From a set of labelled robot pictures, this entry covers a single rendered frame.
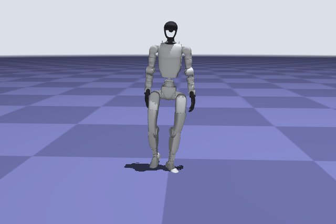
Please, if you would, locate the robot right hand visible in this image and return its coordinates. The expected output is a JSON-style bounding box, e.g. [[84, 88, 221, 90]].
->
[[144, 89, 150, 108]]

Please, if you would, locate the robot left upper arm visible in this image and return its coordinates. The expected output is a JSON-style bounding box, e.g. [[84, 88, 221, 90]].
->
[[181, 45, 193, 76]]

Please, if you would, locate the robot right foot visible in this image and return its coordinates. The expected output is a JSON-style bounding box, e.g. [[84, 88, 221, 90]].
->
[[150, 153, 161, 168]]

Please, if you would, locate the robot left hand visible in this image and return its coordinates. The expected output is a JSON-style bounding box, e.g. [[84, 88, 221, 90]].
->
[[189, 91, 196, 112]]

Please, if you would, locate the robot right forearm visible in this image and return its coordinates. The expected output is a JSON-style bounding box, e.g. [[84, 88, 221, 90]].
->
[[144, 73, 153, 93]]

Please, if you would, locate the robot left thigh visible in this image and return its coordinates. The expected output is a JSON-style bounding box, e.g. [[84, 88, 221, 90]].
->
[[169, 91, 186, 137]]

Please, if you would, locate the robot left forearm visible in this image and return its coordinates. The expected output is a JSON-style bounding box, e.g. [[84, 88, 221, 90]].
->
[[186, 70, 195, 95]]

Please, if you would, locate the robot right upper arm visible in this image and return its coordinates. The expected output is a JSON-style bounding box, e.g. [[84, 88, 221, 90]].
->
[[146, 45, 159, 74]]

